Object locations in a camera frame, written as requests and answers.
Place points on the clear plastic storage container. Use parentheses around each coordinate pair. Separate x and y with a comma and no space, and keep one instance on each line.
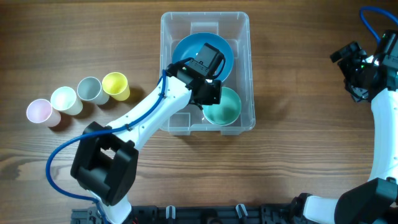
(234,27)

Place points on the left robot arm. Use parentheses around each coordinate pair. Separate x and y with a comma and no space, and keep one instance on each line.
(105,162)

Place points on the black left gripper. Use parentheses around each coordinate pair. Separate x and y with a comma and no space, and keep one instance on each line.
(216,96)

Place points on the yellow cup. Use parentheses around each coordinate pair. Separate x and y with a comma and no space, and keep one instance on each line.
(115,84)

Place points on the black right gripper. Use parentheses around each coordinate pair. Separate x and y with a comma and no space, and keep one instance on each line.
(358,93)

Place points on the light green cup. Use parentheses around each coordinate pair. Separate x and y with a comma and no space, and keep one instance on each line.
(65,100)

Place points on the pink cup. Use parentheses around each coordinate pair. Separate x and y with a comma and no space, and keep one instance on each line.
(41,111)

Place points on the dark blue bowl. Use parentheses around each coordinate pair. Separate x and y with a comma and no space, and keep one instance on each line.
(191,45)

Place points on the grey cup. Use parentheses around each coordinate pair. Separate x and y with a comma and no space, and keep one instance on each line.
(90,89)

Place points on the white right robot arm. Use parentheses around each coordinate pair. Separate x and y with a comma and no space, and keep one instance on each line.
(376,200)

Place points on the small mint green bowl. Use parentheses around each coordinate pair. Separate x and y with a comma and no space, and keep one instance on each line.
(227,112)

